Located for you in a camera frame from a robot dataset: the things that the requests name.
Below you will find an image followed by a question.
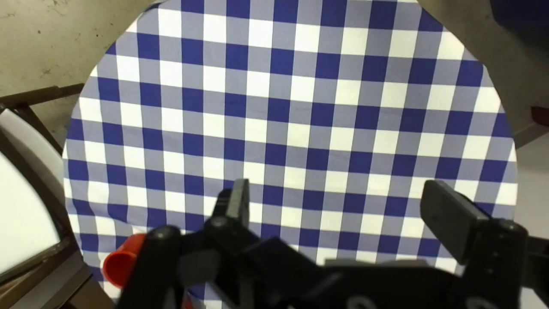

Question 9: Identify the blue white checkered tablecloth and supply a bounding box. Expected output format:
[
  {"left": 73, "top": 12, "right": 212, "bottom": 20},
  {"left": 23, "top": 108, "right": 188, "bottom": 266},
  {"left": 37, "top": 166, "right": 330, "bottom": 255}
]
[{"left": 59, "top": 0, "right": 521, "bottom": 302}]

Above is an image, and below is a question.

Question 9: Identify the dark blue object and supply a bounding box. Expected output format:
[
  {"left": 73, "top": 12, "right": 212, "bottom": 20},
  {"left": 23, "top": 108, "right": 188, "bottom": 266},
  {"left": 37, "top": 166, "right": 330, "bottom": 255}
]
[{"left": 486, "top": 0, "right": 549, "bottom": 37}]

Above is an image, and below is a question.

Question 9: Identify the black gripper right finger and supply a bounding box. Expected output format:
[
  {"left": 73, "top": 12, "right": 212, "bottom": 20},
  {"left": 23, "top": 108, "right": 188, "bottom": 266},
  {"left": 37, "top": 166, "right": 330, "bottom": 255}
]
[{"left": 420, "top": 178, "right": 529, "bottom": 309}]

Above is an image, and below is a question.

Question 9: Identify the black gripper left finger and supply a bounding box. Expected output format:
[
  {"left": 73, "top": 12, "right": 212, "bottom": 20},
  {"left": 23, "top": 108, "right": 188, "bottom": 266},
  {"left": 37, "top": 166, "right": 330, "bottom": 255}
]
[{"left": 116, "top": 176, "right": 322, "bottom": 309}]

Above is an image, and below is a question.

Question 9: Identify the red mug with handle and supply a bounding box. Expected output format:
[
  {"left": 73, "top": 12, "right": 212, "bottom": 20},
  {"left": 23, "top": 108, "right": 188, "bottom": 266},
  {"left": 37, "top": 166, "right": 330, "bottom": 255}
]
[{"left": 100, "top": 231, "right": 150, "bottom": 288}]

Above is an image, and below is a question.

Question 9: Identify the dark wooden chair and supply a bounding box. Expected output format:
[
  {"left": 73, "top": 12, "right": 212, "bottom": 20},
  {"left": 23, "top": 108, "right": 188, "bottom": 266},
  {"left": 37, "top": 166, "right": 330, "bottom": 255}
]
[{"left": 0, "top": 84, "right": 116, "bottom": 309}]

